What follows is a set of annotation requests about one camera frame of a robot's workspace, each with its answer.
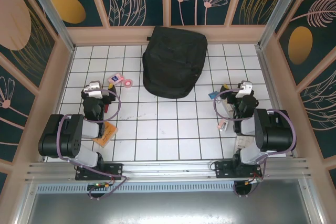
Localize purple white card packet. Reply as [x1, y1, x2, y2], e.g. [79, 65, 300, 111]
[107, 73, 123, 86]

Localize orange paperback book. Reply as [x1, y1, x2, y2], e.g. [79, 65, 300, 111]
[92, 122, 118, 148]

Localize white pen package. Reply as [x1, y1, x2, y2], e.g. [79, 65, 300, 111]
[235, 135, 254, 151]

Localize black backpack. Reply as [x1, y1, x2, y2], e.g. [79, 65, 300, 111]
[142, 26, 208, 100]

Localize small green circuit board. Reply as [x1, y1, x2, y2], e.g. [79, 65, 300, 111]
[87, 182, 111, 190]

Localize grey sheet metal panel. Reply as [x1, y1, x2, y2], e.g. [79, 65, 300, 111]
[15, 179, 323, 224]

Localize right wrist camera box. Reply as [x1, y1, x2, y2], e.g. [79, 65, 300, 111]
[235, 80, 254, 99]

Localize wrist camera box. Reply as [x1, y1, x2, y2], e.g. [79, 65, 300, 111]
[235, 80, 254, 99]
[83, 81, 102, 98]

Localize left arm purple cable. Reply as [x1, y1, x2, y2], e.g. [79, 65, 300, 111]
[58, 89, 129, 200]

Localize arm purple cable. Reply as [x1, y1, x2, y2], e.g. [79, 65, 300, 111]
[58, 89, 129, 200]
[214, 89, 298, 198]

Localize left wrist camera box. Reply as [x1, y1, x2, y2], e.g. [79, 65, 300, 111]
[83, 81, 102, 98]

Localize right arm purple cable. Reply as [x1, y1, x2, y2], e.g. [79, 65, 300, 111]
[214, 89, 298, 198]

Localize aluminium side rail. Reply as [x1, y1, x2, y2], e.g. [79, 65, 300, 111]
[256, 47, 299, 158]

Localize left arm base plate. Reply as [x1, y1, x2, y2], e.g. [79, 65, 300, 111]
[75, 163, 124, 182]

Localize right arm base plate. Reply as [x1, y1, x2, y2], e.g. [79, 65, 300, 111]
[214, 161, 264, 180]

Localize aluminium frame post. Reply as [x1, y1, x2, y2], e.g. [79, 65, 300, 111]
[257, 0, 301, 49]
[21, 0, 76, 52]

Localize aluminium mounting rail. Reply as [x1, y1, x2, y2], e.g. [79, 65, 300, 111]
[25, 157, 314, 183]

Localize slotted cable tray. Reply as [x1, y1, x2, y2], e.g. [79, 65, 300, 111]
[36, 184, 237, 195]

